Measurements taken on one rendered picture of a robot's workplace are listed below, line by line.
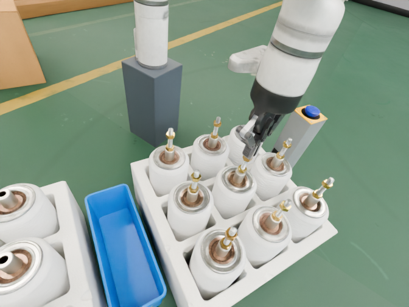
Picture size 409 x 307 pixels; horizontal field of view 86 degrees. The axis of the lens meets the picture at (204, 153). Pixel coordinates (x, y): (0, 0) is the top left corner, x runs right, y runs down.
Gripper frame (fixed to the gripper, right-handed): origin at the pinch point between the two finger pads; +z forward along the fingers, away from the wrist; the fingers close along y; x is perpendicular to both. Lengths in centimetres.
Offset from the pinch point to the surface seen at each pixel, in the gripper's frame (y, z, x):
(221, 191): -4.6, 11.8, 0.7
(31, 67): -14, 27, 104
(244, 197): -2.1, 11.0, -4.0
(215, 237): -13.6, 10.3, -5.9
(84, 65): 10, 35, 111
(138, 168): -13.0, 17.6, 21.2
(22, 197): -35.5, 10.4, 22.7
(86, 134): -13, 35, 60
